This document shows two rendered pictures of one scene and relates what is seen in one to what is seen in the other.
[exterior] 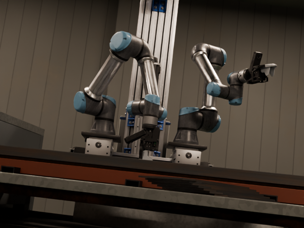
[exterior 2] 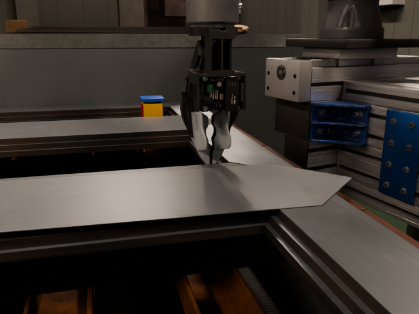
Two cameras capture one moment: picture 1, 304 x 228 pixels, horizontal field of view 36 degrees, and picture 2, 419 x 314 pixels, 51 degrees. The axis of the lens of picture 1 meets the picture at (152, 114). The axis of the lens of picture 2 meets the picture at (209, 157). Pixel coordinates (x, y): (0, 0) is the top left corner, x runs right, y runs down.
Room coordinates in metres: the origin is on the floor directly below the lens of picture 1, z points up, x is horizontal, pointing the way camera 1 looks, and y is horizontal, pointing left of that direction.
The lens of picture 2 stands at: (1.97, -0.59, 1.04)
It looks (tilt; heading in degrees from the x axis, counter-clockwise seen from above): 15 degrees down; 66
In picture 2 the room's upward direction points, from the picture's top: straight up
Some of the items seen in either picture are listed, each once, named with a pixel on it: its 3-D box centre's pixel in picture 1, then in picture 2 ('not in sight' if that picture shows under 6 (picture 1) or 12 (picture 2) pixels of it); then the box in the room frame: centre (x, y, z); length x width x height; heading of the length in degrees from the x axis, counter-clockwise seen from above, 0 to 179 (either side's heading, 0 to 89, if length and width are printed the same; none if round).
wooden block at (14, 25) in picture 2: not in sight; (16, 27); (1.99, 1.24, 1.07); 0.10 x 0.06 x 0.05; 98
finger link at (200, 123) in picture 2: (145, 160); (203, 140); (2.22, 0.01, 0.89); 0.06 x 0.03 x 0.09; 80
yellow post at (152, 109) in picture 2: not in sight; (153, 137); (2.30, 0.54, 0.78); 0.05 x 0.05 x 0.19; 81
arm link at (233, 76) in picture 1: (237, 78); not in sight; (2.57, -0.46, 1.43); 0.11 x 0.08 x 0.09; 28
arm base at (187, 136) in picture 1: (186, 137); not in sight; (2.74, -0.22, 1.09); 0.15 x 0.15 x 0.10
